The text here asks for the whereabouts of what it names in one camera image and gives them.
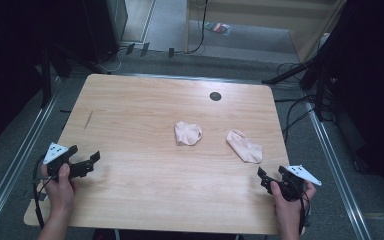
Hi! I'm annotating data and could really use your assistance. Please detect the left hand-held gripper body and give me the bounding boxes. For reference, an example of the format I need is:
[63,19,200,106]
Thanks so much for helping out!
[42,142,95,183]

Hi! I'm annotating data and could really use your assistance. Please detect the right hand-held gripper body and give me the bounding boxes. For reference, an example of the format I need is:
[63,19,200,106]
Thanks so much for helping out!
[266,164,323,203]

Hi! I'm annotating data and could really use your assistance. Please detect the pink ankle sock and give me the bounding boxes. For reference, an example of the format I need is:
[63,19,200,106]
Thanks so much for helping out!
[173,120,203,147]
[226,129,264,165]

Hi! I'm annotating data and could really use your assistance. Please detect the person's right hand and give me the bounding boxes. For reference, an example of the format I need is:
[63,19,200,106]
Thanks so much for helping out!
[269,180,317,218]

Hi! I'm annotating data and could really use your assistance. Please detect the person's left hand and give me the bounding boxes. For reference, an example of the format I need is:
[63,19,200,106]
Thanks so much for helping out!
[40,162,77,214]

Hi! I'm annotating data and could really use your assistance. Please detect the black tripod stand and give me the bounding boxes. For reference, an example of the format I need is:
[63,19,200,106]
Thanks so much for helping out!
[261,33,338,123]

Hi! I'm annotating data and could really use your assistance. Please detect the black cabinet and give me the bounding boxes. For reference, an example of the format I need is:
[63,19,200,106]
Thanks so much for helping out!
[81,0,129,64]

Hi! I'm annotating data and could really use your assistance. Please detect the colourful packet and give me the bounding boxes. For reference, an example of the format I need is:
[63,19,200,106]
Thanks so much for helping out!
[204,21,232,37]

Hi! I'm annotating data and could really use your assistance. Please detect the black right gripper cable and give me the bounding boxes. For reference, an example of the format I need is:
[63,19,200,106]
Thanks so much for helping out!
[297,186,312,236]

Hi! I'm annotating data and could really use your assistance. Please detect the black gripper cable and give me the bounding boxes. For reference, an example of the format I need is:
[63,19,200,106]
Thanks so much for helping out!
[31,154,49,230]
[297,186,312,236]

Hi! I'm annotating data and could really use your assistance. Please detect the metal floor rail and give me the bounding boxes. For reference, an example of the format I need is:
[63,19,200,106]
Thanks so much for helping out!
[0,75,63,232]
[304,99,373,240]

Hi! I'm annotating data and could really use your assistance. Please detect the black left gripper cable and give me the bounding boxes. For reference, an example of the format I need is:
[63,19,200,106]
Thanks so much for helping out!
[31,154,49,230]

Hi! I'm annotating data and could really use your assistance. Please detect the black floor cables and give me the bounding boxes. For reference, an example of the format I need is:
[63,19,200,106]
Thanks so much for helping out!
[273,61,318,145]

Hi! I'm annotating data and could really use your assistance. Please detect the white cable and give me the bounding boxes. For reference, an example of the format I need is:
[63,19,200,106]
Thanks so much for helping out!
[94,46,128,75]

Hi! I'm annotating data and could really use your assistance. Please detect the black hanging cable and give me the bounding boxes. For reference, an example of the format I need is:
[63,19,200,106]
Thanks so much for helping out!
[185,0,210,55]

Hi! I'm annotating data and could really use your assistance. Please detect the wooden frame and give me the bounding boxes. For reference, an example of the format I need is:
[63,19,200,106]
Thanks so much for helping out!
[184,0,348,64]

